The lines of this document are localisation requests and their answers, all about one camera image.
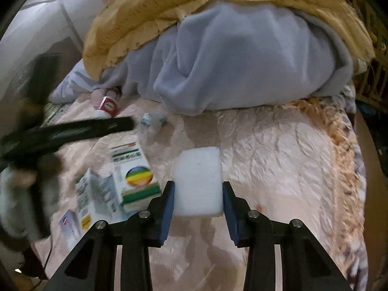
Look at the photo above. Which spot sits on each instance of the peach embossed towel blanket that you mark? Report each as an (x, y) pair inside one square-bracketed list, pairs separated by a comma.
[(272, 163)]

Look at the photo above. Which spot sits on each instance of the small white and blue box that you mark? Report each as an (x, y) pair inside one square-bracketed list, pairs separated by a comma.
[(69, 225)]

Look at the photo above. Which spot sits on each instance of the wooden bed frame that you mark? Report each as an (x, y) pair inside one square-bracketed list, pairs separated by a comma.
[(372, 66)]

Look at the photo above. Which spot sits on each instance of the yellow quilt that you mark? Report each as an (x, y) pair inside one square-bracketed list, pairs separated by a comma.
[(188, 9)]

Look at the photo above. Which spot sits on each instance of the crumpled clear plastic wrapper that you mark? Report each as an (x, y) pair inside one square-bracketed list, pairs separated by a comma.
[(151, 122)]

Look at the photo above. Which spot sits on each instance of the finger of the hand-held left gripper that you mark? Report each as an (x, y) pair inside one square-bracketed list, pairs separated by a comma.
[(91, 128)]

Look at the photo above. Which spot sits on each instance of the person's left forearm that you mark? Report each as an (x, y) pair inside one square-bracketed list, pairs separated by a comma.
[(18, 212)]

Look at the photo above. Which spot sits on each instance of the medicine box with rainbow circle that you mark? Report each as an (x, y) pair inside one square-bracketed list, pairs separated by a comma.
[(135, 175)]

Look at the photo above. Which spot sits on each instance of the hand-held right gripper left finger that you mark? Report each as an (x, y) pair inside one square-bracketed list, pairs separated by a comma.
[(168, 212)]

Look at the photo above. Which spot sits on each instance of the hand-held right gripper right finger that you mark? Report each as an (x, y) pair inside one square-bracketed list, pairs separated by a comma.
[(230, 212)]

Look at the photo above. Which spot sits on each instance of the purple floral bed sheet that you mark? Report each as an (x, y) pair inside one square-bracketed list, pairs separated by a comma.
[(359, 188)]

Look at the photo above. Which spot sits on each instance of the opened white medicine box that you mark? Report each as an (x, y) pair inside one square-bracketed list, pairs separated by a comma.
[(94, 197)]

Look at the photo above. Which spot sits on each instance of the grey fleece blanket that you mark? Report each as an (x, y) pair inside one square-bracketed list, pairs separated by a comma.
[(242, 63)]

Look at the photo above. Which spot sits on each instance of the white foam block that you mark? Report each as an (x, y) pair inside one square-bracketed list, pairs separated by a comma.
[(197, 182)]

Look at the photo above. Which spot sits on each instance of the green plaid cloth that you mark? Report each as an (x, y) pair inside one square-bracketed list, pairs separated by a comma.
[(54, 110)]

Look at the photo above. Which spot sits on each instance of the white plastic bottle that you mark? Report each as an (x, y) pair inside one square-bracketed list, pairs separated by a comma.
[(106, 107)]

